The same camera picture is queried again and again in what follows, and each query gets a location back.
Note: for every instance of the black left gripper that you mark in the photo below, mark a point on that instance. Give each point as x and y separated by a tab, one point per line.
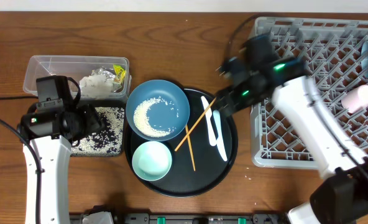
95	122

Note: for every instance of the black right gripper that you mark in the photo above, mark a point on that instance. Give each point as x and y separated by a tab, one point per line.
228	101

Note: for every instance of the white napkin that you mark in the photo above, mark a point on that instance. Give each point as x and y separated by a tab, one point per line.
96	86

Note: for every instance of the yellow foil wrapper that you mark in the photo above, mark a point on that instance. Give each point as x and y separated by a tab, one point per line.
112	78

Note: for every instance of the blue plate with rice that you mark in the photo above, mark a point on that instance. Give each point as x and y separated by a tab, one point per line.
157	110

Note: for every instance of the green bowl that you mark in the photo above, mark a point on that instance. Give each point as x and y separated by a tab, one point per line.
152	161

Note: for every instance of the white cup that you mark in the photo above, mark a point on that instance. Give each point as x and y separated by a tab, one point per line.
356	100

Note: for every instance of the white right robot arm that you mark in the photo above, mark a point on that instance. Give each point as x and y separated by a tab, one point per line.
343	167

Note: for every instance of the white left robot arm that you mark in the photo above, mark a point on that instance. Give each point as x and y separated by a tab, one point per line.
49	130

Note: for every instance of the grey dishwasher rack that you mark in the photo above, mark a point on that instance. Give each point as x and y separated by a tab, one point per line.
331	49

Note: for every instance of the black rectangular tray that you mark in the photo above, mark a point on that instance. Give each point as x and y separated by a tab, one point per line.
107	142

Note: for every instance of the white plastic spoon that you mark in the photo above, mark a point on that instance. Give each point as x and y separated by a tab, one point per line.
219	140

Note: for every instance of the clear plastic bin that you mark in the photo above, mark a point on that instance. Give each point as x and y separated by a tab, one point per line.
76	67

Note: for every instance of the round black tray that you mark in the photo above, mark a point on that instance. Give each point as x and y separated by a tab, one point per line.
181	180

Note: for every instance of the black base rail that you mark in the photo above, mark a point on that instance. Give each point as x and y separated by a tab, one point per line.
102	214

